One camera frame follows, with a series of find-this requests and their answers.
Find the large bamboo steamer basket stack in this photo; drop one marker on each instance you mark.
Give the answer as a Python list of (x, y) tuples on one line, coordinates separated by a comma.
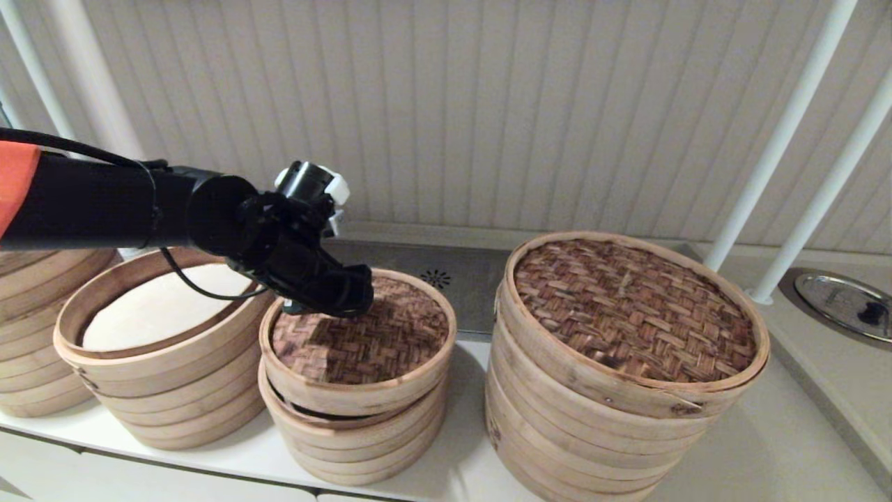
[(571, 453)]

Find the large dark-lidded bamboo steamer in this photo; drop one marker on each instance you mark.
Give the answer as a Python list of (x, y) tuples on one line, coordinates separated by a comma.
[(627, 314)]

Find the small bamboo steamer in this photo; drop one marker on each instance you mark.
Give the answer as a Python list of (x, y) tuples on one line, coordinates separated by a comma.
[(355, 453)]

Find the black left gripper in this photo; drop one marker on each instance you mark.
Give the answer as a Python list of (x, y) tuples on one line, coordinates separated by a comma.
[(306, 279)]

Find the stainless steel vent panel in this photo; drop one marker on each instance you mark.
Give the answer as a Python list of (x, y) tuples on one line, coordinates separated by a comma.
[(474, 293)]

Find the white round steamer liner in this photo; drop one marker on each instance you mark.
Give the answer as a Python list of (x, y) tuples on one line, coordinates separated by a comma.
[(153, 314)]

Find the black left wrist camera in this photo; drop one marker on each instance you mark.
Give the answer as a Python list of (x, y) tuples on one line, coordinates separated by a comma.
[(306, 183)]

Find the thin white pole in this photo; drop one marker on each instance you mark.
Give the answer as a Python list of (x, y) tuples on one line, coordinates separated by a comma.
[(784, 132), (821, 209), (36, 63)]

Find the black and orange left arm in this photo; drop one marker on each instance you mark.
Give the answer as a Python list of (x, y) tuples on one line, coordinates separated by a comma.
[(83, 202)]

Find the woven bamboo lid with loop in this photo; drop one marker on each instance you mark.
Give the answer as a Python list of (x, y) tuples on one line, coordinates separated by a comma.
[(390, 348)]

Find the thick white post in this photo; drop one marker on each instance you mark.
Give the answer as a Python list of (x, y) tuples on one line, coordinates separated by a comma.
[(94, 70)]

